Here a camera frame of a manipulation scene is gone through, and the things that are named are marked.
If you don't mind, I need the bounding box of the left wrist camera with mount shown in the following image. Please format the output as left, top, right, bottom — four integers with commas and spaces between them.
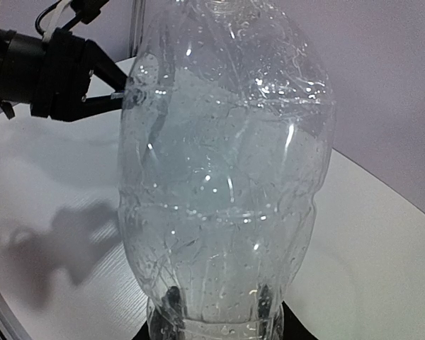
35, 0, 109, 42

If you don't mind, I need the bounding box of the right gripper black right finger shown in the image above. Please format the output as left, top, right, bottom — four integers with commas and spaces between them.
282, 302, 315, 340

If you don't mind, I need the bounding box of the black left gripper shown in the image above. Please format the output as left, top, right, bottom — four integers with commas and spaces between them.
0, 28, 128, 123

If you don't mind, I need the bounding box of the clear plastic bottle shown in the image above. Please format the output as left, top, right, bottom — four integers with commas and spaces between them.
118, 1, 335, 339

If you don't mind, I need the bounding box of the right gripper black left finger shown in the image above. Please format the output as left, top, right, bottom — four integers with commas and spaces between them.
136, 315, 151, 340

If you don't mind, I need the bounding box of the aluminium left corner post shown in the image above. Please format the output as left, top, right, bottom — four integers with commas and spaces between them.
128, 0, 147, 57

